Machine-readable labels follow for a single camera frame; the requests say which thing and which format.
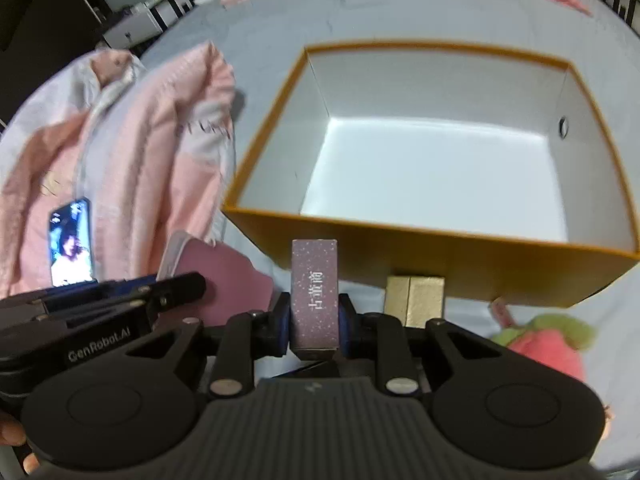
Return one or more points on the person's left hand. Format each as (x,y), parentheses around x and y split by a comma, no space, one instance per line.
(12,435)

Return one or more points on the white storage unit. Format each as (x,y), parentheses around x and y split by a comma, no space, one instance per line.
(132,22)

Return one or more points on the pink plush peach toy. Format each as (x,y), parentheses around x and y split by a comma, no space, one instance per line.
(550,350)

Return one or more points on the purple speckled small box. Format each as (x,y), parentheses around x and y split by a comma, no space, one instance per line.
(315,300)

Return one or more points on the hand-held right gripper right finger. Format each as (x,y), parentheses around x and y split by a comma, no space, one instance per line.
(344,322)

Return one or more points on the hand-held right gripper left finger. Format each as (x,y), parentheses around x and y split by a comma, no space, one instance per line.
(283,322)

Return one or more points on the black metal rack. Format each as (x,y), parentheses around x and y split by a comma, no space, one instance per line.
(172,2)

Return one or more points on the pink white quilt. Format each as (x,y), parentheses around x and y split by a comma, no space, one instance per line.
(150,160)

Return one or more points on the smartphone with lit screen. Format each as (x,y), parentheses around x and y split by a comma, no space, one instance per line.
(70,245)

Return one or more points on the black cabinet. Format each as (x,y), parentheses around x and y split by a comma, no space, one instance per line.
(40,20)

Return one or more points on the small gold box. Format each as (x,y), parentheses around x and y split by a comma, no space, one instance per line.
(415,300)

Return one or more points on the large orange cardboard box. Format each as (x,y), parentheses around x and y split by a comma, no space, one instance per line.
(475,270)

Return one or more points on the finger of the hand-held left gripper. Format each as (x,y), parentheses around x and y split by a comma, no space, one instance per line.
(170,287)
(90,310)

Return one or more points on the pink pouch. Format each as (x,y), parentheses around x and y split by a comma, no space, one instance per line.
(220,280)

